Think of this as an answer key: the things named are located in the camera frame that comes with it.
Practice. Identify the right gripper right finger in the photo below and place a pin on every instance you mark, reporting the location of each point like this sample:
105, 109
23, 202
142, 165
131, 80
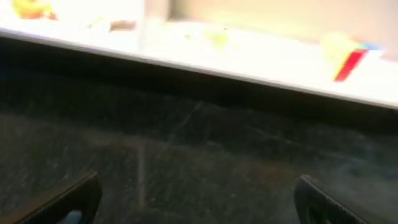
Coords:
323, 205

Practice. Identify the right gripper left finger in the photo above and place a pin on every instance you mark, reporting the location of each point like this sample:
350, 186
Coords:
71, 202

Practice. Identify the many-coloured puzzle cube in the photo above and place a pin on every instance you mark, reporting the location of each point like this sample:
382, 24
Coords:
345, 59

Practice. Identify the yellow rattle drum toy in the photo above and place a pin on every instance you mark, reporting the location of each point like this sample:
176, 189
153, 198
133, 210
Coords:
217, 35

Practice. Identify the white shelf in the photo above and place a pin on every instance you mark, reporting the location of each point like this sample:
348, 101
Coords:
248, 56

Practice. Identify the white plush duck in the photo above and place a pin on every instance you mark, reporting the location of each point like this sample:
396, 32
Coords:
118, 25

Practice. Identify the yellow plush duck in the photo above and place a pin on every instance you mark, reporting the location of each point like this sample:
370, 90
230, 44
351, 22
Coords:
31, 7

